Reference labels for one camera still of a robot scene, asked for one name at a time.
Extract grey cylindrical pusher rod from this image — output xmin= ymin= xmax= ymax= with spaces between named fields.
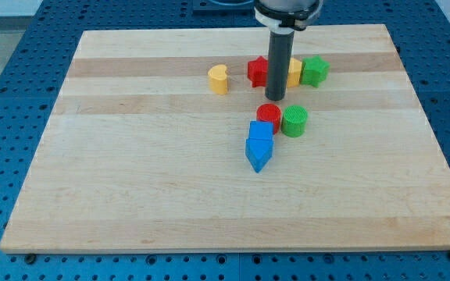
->
xmin=265 ymin=32 xmax=295 ymax=101

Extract yellow heart block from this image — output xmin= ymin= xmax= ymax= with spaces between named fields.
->
xmin=208 ymin=64 xmax=228 ymax=94

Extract yellow pentagon block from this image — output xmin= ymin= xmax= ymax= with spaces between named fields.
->
xmin=287 ymin=58 xmax=302 ymax=88

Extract red star block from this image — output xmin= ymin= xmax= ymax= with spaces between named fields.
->
xmin=247 ymin=56 xmax=268 ymax=87

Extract green star block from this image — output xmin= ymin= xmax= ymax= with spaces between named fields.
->
xmin=299 ymin=55 xmax=330 ymax=87

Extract red cylinder block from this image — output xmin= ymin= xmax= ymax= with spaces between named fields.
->
xmin=256 ymin=103 xmax=282 ymax=134

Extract green cylinder block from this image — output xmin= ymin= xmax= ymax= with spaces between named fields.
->
xmin=280 ymin=105 xmax=309 ymax=137

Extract blue cube block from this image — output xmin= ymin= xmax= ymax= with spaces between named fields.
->
xmin=248 ymin=121 xmax=273 ymax=141

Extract blue triangle block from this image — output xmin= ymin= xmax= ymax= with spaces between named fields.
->
xmin=245 ymin=138 xmax=274 ymax=173

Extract wooden board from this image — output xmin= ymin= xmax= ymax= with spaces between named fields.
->
xmin=0 ymin=24 xmax=450 ymax=254

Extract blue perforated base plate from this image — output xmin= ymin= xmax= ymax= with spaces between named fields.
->
xmin=0 ymin=1 xmax=450 ymax=280

